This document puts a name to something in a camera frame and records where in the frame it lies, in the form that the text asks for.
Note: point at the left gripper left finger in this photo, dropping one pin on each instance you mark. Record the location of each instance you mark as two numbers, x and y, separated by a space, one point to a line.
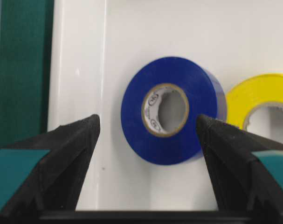
47 171

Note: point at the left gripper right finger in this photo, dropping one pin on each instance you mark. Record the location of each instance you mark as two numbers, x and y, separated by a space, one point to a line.
245 189

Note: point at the yellow tape roll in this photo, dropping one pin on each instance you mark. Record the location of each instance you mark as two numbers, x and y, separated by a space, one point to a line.
256 105

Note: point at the blue tape roll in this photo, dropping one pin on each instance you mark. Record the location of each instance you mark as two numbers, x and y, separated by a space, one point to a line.
160 107

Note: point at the white plastic case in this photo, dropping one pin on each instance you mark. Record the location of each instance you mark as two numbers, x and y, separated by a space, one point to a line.
99 45

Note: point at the green table cloth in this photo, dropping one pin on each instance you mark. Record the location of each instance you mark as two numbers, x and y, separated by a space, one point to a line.
25 60

